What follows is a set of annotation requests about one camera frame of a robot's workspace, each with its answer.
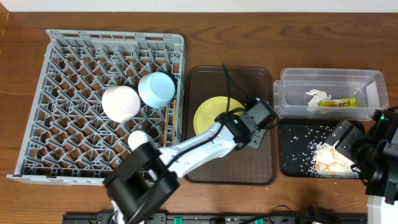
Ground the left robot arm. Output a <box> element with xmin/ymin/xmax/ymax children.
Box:
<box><xmin>103</xmin><ymin>98</ymin><xmax>279</xmax><ymax>223</ymax></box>

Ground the yellow green snack wrapper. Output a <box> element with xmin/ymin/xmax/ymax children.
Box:
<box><xmin>318</xmin><ymin>97</ymin><xmax>359</xmax><ymax>107</ymax></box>

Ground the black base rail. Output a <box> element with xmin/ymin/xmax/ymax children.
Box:
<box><xmin>62</xmin><ymin>212</ymin><xmax>368</xmax><ymax>224</ymax></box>

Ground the wooden chopstick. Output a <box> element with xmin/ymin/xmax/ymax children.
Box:
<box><xmin>172</xmin><ymin>100</ymin><xmax>177</xmax><ymax>145</ymax></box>
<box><xmin>163</xmin><ymin>105</ymin><xmax>169</xmax><ymax>147</ymax></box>

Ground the food scraps rice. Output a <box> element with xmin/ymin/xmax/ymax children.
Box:
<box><xmin>285</xmin><ymin>127</ymin><xmax>361</xmax><ymax>179</ymax></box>

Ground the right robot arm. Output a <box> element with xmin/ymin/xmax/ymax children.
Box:
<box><xmin>325</xmin><ymin>106</ymin><xmax>397</xmax><ymax>224</ymax></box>

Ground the white tissue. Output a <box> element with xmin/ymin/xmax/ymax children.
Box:
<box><xmin>305</xmin><ymin>89</ymin><xmax>331</xmax><ymax>113</ymax></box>

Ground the grey dishwasher rack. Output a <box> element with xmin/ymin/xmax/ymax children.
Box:
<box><xmin>9</xmin><ymin>29</ymin><xmax>186</xmax><ymax>185</ymax></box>

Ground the pink bowl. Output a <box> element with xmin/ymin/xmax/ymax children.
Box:
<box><xmin>101</xmin><ymin>86</ymin><xmax>141</xmax><ymax>123</ymax></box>

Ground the clear plastic bin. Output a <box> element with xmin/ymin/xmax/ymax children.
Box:
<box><xmin>274</xmin><ymin>68</ymin><xmax>389</xmax><ymax>121</ymax></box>

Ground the dark brown serving tray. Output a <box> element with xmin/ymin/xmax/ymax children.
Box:
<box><xmin>182</xmin><ymin>66</ymin><xmax>277</xmax><ymax>185</ymax></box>

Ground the yellow plate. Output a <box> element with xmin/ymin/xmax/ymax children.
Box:
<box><xmin>193</xmin><ymin>96</ymin><xmax>228</xmax><ymax>135</ymax></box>

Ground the light blue bowl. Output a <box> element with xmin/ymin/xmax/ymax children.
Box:
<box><xmin>138</xmin><ymin>72</ymin><xmax>175</xmax><ymax>109</ymax></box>

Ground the black tray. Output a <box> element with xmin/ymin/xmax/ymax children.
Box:
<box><xmin>278</xmin><ymin>118</ymin><xmax>372</xmax><ymax>180</ymax></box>

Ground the white cup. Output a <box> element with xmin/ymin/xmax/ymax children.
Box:
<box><xmin>127</xmin><ymin>131</ymin><xmax>155</xmax><ymax>151</ymax></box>

